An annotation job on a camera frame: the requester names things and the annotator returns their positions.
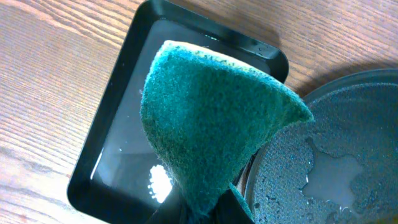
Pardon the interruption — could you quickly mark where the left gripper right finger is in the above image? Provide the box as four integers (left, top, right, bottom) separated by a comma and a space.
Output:
214, 189, 254, 224

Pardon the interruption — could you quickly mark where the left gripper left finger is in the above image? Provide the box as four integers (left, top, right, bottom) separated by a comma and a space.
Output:
146, 184, 187, 224

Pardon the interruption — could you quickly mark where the green scouring sponge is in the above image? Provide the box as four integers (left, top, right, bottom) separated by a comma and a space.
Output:
140, 40, 314, 223

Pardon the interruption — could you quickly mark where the black rectangular tray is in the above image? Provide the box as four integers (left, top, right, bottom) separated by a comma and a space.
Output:
67, 1, 289, 224

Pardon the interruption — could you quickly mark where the black round tray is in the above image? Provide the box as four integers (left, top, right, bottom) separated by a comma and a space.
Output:
245, 69, 397, 223

